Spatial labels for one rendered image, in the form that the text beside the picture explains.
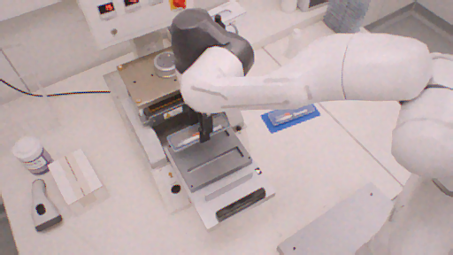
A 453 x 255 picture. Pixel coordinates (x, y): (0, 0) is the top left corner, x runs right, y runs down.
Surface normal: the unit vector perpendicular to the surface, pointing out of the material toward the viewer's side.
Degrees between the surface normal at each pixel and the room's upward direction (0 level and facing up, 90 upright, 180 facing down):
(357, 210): 4
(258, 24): 0
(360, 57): 41
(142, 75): 0
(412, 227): 67
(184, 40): 82
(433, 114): 17
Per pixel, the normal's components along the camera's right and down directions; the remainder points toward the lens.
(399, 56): -0.43, -0.23
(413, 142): -0.70, 0.13
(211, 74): 0.03, -0.69
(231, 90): -0.46, 0.38
